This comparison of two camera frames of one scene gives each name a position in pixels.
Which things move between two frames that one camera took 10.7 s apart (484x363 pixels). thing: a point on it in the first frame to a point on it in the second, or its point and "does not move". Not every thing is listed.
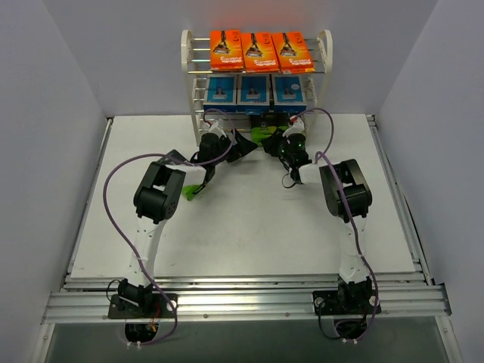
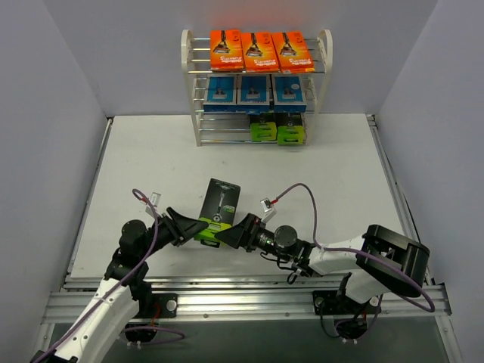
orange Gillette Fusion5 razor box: (293, 53) does not move
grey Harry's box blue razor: (288, 93) does not move
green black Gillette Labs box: (195, 175) to (220, 209)
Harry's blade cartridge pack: (252, 94) does not move
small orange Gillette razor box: (226, 51) does not move
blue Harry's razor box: (221, 92) does not move
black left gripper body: (234, 145) to (172, 228)
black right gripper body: (274, 143) to (250, 231)
